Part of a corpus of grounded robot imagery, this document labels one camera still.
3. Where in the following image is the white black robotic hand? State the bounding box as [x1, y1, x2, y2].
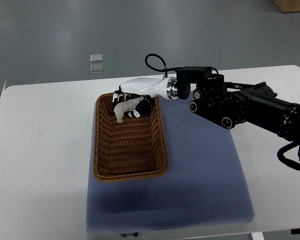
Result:
[112, 77, 177, 118]

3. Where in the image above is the white bear figurine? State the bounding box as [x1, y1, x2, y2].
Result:
[114, 97, 142, 123]

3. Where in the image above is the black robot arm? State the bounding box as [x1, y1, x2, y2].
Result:
[144, 54, 300, 171]

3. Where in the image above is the brown wicker basket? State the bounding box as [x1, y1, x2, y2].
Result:
[92, 93, 169, 183]

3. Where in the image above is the upper metal floor plate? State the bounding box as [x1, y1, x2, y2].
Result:
[90, 53, 103, 63]

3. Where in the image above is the blue fabric mat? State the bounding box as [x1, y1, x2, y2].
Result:
[86, 99, 255, 234]

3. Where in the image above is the wooden box corner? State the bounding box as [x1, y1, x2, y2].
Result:
[273, 0, 300, 13]

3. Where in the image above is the white table leg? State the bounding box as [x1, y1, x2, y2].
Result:
[251, 232, 265, 240]

